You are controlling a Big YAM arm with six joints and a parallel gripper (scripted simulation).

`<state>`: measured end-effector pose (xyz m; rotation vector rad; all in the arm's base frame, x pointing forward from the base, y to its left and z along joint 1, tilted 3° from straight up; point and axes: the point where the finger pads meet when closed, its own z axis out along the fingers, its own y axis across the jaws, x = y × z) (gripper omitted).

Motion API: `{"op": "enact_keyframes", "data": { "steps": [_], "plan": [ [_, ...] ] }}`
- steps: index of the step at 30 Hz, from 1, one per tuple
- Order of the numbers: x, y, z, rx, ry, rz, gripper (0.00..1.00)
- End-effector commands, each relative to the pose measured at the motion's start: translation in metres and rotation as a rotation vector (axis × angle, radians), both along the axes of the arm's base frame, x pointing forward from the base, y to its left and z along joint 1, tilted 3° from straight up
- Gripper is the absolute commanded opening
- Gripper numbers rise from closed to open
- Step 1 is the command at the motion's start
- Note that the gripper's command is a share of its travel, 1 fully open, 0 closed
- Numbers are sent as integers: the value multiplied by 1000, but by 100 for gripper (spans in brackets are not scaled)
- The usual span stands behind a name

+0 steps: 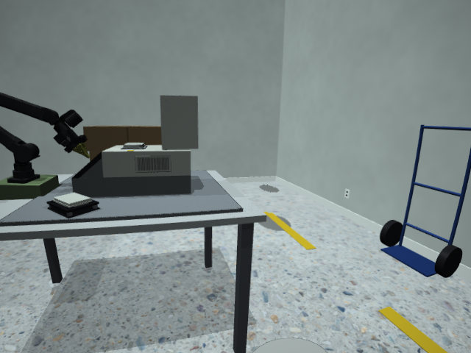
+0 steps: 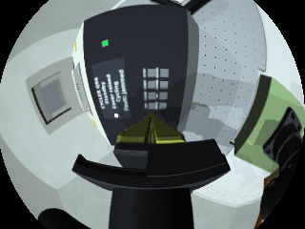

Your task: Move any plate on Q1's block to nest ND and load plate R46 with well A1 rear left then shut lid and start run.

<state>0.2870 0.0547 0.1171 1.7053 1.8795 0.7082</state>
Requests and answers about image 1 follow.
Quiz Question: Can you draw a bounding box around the white thermal cycler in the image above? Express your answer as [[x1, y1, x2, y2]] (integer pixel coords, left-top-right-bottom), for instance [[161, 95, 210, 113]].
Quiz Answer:
[[71, 96, 199, 197]]

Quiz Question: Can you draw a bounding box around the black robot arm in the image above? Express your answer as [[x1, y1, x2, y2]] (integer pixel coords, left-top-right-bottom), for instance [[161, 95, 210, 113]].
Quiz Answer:
[[0, 93, 83, 184]]

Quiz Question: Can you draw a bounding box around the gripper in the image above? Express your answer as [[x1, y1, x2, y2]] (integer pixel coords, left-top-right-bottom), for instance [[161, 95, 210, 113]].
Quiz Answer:
[[64, 135, 90, 158]]

